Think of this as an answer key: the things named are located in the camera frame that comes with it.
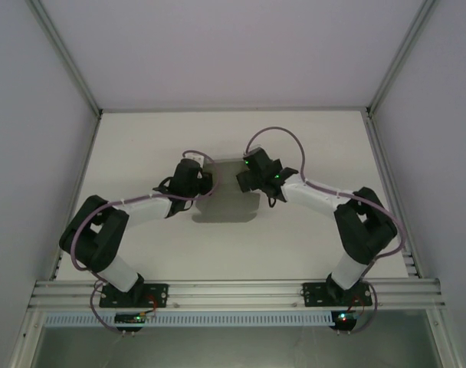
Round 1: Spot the grey cloth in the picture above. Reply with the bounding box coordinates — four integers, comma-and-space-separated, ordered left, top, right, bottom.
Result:
192, 154, 262, 225

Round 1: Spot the aluminium side rail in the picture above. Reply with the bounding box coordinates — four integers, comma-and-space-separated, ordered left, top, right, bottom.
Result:
364, 114, 424, 280
48, 113, 103, 281

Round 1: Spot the long aluminium table rail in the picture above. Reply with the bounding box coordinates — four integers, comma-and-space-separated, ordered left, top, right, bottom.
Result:
28, 277, 447, 312

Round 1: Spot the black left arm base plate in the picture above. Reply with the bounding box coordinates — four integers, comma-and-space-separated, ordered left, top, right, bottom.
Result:
98, 282, 170, 309

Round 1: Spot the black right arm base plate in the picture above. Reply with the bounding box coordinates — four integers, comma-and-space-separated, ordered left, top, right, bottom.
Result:
301, 281, 374, 308

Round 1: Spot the slotted pale cable duct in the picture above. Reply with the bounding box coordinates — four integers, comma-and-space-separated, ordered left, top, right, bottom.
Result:
44, 310, 334, 328

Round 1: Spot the aluminium frame post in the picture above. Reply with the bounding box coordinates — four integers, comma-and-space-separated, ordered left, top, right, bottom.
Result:
27, 0, 104, 118
365, 0, 438, 119

